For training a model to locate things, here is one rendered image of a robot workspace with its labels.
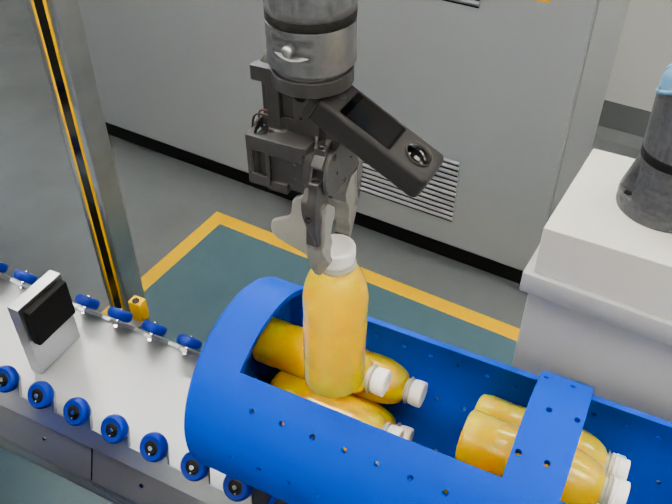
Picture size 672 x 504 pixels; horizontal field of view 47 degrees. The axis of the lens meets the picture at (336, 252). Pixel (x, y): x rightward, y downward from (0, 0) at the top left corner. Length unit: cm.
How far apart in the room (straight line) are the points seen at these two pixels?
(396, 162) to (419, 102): 199
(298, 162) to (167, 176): 280
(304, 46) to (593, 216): 70
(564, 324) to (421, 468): 46
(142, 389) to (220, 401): 38
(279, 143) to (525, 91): 183
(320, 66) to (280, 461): 53
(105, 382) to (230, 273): 159
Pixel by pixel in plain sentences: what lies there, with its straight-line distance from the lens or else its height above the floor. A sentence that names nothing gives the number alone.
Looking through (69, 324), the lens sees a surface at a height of 97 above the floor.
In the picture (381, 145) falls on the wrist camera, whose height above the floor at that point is 160.
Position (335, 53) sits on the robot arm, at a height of 168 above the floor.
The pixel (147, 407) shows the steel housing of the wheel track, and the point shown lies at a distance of 133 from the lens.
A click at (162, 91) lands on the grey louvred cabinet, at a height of 37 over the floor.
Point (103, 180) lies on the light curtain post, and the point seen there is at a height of 106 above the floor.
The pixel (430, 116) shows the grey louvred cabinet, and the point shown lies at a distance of 263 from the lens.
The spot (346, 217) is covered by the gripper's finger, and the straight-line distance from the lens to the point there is 76.
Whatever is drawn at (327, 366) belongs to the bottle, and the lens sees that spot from 84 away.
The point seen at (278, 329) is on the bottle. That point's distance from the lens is 111.
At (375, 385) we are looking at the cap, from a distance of 107.
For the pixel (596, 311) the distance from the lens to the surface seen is 123.
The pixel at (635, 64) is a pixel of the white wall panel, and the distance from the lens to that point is 375.
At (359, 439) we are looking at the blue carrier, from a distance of 93.
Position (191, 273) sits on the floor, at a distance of 294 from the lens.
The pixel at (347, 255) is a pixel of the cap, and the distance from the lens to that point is 75.
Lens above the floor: 195
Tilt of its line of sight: 41 degrees down
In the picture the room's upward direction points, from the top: straight up
